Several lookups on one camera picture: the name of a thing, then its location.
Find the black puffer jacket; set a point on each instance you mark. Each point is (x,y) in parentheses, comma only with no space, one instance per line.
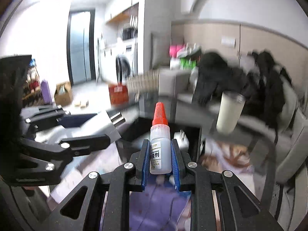
(216,77)

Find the white wall switch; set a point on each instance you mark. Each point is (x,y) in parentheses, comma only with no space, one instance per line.
(228,42)

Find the black hanging coat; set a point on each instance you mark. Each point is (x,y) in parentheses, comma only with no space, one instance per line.
(269,81)

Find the black storage box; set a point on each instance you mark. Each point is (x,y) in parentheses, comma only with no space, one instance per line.
(190,144)

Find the white power adapter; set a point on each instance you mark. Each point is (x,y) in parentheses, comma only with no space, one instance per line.
(113,130)

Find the black rice cooker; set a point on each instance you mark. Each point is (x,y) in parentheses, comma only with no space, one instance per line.
(127,34)

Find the printed desk mat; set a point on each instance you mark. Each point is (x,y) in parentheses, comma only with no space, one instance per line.
(156,204)

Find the red cardboard box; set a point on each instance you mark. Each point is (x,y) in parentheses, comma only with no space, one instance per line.
(118,96)

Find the white wall cabinets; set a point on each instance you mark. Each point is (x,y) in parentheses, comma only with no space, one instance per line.
(120,12)

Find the white router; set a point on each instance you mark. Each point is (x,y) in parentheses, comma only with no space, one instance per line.
(133,21)

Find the beige slipper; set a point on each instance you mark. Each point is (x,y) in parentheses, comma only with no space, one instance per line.
(84,104)
(77,104)

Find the wicker basket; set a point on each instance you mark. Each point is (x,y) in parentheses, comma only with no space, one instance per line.
(144,80)

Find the white plastic bag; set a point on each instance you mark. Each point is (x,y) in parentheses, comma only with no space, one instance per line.
(175,63)

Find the green bag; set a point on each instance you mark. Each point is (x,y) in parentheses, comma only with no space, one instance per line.
(189,62)

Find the black and white backpack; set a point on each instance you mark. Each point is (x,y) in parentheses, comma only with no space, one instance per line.
(192,50)

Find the purple bottle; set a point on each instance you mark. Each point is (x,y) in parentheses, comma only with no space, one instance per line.
(46,92)

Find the black framed glass door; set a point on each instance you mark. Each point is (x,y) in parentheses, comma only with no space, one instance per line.
(81,48)

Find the white tumbler cup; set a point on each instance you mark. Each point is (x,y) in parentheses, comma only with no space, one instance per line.
(228,115)

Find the grey garment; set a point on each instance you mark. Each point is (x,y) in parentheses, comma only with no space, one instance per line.
(288,105)

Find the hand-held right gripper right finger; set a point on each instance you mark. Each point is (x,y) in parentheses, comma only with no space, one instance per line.
(175,163)

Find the brown cardboard box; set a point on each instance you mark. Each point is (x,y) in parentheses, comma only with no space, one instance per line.
(63,93)

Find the grey sofa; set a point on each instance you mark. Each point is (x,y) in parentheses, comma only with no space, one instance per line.
(296,149)

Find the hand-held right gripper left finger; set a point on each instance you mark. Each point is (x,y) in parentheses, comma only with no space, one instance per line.
(145,163)

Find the wooden shelf rack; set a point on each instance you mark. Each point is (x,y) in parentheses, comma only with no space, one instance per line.
(32,81)

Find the pink plush toy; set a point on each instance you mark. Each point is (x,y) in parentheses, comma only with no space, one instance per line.
(175,50)

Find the white washing machine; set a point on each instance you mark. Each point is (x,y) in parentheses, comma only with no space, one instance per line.
(125,65)

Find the glue bottle with orange cap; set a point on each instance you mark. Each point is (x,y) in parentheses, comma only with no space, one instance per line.
(160,149)

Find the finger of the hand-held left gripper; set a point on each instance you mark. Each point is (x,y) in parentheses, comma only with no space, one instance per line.
(72,121)
(84,144)

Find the grey sofa cushion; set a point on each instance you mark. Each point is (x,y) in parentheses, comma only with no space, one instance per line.
(161,50)

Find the white kitchen counter cabinet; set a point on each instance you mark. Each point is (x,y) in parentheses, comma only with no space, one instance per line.
(107,60)

